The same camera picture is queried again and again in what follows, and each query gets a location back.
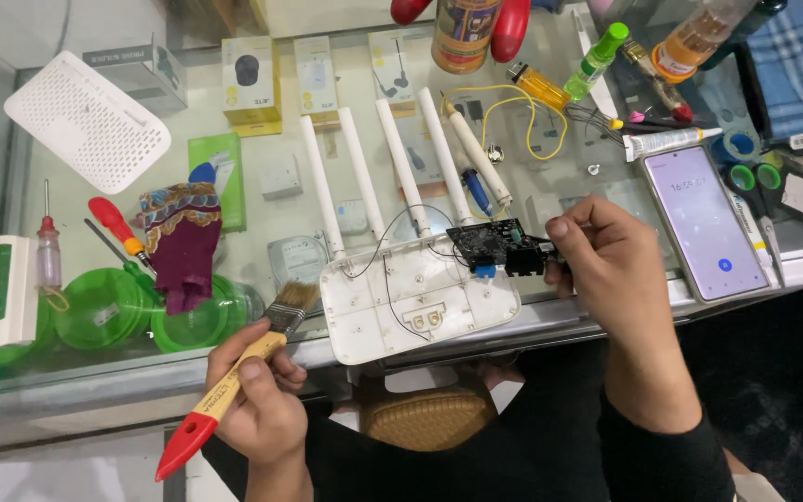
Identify person's left hand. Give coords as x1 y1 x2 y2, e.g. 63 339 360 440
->
205 319 310 469

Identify person's right hand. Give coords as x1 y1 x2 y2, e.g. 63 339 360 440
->
544 195 662 344

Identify paintbrush with red-tipped wooden handle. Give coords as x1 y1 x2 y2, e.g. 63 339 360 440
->
155 280 322 483

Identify black circuit board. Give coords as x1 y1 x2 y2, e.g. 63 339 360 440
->
445 218 570 279

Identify smartphone in clear case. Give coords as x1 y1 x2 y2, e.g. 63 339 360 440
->
638 144 773 305

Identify green plastic lid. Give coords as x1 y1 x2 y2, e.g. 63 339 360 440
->
150 274 264 354
53 268 160 351

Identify white glue tube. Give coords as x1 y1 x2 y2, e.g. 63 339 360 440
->
622 127 724 163

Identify silver hard disk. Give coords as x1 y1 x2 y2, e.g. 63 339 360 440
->
266 235 330 288

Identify brown woven stool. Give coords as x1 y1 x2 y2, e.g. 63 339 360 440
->
359 385 499 453

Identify blue tape roll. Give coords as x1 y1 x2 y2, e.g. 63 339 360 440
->
711 127 763 165

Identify white soldering iron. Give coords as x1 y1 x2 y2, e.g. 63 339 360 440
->
443 101 514 210

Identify maroon patterned cloth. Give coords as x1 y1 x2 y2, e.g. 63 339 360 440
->
138 183 224 316

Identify white router case with antennas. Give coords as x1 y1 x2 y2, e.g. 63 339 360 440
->
299 87 522 366

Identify brown pen with red tip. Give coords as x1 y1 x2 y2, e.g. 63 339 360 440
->
620 38 695 124

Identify yellow lighter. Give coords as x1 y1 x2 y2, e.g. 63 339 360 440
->
507 62 574 113

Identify green spray bottle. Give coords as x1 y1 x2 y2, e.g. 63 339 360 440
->
563 22 631 103

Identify white square adapter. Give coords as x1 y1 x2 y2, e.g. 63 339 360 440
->
258 154 304 202

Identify green product box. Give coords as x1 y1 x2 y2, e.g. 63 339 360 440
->
187 132 248 234

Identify red and yellow screwdriver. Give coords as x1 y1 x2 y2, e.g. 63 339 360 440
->
88 197 156 273

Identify orange liquid bottle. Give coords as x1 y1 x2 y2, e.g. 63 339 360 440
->
651 0 759 85

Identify blue plaid cloth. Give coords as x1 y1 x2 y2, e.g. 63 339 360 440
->
746 0 803 142

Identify brown labelled bottle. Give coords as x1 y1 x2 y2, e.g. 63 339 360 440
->
431 0 504 75

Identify white earphone product box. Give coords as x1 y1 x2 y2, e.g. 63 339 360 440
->
367 28 421 117

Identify yellow and white product box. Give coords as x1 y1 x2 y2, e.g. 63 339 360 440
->
221 36 283 138

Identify white perforated router cover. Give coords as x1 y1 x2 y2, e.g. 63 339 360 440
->
3 50 172 195

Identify white charger product box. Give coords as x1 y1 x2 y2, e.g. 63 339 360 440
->
293 35 342 128

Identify grey product box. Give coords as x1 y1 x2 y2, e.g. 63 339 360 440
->
81 42 189 117

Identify probe wires with coloured tips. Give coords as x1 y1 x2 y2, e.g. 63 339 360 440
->
565 105 697 146

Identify green-handled scissors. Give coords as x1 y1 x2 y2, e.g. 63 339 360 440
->
725 162 787 288

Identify blue-handled tool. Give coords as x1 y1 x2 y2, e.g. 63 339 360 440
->
458 157 495 218

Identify yellow wire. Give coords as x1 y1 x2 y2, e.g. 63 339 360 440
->
440 84 570 162

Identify green-handled screwdriver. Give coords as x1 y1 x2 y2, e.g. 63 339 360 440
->
84 218 165 302

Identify clear-handled small screwdriver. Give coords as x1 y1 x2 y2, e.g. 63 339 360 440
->
35 179 65 291

